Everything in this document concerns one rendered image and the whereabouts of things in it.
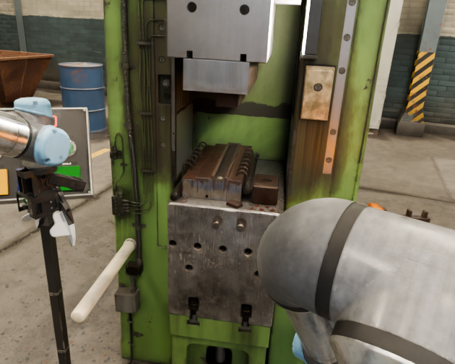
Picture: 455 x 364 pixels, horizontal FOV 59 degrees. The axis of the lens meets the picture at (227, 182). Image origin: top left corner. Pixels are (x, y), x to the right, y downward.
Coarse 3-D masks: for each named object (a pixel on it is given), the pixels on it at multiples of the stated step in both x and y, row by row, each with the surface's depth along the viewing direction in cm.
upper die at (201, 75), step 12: (192, 60) 118; (204, 60) 118; (216, 60) 118; (192, 72) 120; (204, 72) 119; (216, 72) 119; (228, 72) 118; (240, 72) 118; (252, 72) 130; (192, 84) 121; (204, 84) 121; (216, 84) 120; (228, 84) 120; (240, 84) 119; (252, 84) 136
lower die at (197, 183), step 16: (224, 144) 169; (240, 144) 169; (208, 160) 148; (240, 160) 150; (192, 176) 135; (208, 176) 133; (240, 176) 134; (192, 192) 134; (208, 192) 133; (224, 192) 132; (240, 192) 132
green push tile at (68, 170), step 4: (60, 168) 120; (64, 168) 120; (68, 168) 120; (72, 168) 121; (76, 168) 121; (56, 172) 119; (60, 172) 120; (64, 172) 120; (68, 172) 120; (72, 172) 121; (76, 172) 121; (80, 172) 122; (80, 176) 121; (64, 188) 119; (68, 188) 120
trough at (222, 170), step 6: (234, 144) 168; (228, 150) 163; (234, 150) 164; (228, 156) 156; (222, 162) 148; (228, 162) 149; (222, 168) 142; (216, 174) 135; (222, 174) 137; (216, 180) 131; (222, 180) 132
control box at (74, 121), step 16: (64, 112) 123; (80, 112) 125; (64, 128) 123; (80, 128) 124; (80, 144) 123; (0, 160) 116; (16, 160) 117; (80, 160) 123; (16, 176) 117; (64, 192) 120; (80, 192) 121
